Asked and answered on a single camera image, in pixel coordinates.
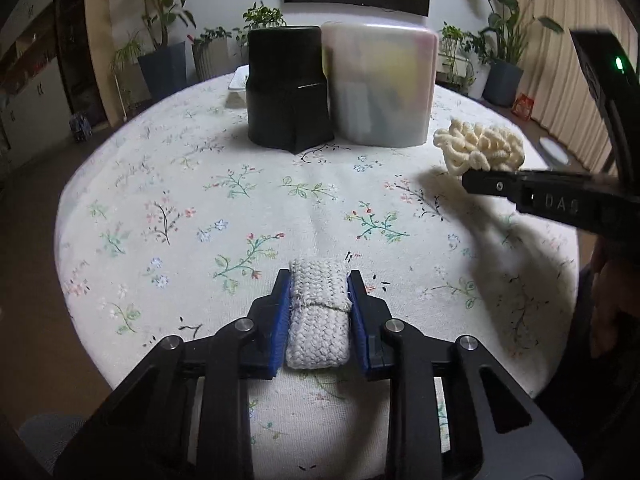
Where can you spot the small drooping plant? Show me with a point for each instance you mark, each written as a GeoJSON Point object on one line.
{"type": "Point", "coordinates": [127, 52]}

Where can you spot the grey chair seat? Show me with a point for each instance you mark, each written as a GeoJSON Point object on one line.
{"type": "Point", "coordinates": [50, 440]}

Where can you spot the red box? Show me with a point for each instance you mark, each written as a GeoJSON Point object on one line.
{"type": "Point", "coordinates": [523, 106]}

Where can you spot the tall plant in blue pot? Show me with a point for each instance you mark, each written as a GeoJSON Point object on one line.
{"type": "Point", "coordinates": [162, 70]}

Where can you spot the person's right forearm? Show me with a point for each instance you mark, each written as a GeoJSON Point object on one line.
{"type": "Point", "coordinates": [600, 400]}

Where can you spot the small plant in white pot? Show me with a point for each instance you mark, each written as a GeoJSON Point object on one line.
{"type": "Point", "coordinates": [477, 82]}

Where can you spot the translucent white storage container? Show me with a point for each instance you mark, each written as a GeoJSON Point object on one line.
{"type": "Point", "coordinates": [380, 85]}

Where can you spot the large-leaf plant in dark pot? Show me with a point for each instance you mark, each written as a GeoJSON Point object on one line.
{"type": "Point", "coordinates": [502, 82]}

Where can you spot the person's right hand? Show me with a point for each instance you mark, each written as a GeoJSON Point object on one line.
{"type": "Point", "coordinates": [610, 300]}

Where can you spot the plant in ribbed white pot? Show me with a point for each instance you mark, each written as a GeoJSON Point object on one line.
{"type": "Point", "coordinates": [205, 60]}

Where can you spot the bushy green plant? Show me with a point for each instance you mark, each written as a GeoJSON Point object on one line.
{"type": "Point", "coordinates": [262, 17]}

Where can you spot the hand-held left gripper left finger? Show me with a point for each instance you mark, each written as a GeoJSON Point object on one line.
{"type": "Point", "coordinates": [280, 320]}

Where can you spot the white tray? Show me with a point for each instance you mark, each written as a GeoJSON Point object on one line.
{"type": "Point", "coordinates": [237, 85]}

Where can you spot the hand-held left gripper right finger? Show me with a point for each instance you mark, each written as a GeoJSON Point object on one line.
{"type": "Point", "coordinates": [357, 320]}

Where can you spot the cream chenille sponge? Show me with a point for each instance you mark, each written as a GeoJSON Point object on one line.
{"type": "Point", "coordinates": [480, 147]}

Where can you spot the white knitted cloth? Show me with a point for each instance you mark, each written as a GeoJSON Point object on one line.
{"type": "Point", "coordinates": [317, 330]}

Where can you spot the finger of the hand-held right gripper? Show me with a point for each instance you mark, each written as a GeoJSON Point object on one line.
{"type": "Point", "coordinates": [492, 183]}

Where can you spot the beige curtain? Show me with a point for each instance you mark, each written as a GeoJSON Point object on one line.
{"type": "Point", "coordinates": [560, 5]}

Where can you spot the white cabinet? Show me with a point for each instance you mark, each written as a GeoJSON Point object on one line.
{"type": "Point", "coordinates": [35, 110]}

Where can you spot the white cylindrical bin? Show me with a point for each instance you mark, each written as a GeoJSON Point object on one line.
{"type": "Point", "coordinates": [554, 150]}

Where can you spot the black storage container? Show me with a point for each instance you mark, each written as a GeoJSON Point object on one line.
{"type": "Point", "coordinates": [285, 85]}

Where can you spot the round floral tablecloth table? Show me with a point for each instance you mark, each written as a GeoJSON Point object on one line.
{"type": "Point", "coordinates": [200, 185]}

